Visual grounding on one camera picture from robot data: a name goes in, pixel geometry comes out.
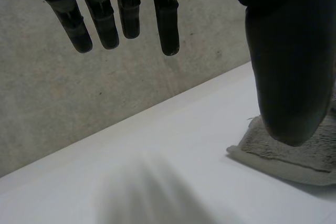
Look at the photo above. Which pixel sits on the grey towel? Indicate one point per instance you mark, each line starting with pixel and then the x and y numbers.
pixel 286 158

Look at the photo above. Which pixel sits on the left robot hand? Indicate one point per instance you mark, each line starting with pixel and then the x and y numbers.
pixel 288 64

